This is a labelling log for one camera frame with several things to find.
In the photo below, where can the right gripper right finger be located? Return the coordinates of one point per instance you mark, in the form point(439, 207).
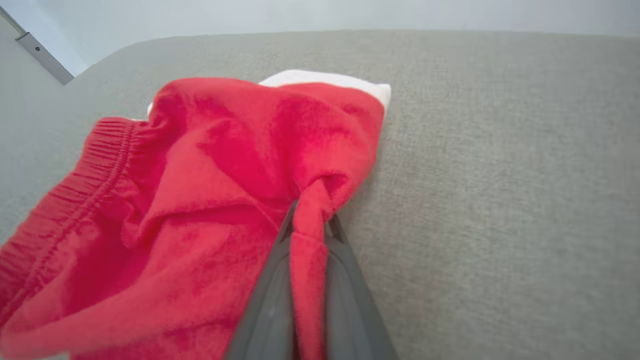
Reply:
point(350, 310)

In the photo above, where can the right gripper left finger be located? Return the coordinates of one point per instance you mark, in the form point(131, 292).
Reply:
point(267, 310)

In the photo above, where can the red white jersey shirt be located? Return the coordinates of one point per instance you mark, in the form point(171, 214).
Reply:
point(200, 200)

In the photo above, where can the grey fabric sofa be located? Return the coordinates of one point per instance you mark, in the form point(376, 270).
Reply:
point(500, 175)

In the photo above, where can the grey metal rail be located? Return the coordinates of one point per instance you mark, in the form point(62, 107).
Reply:
point(45, 56)

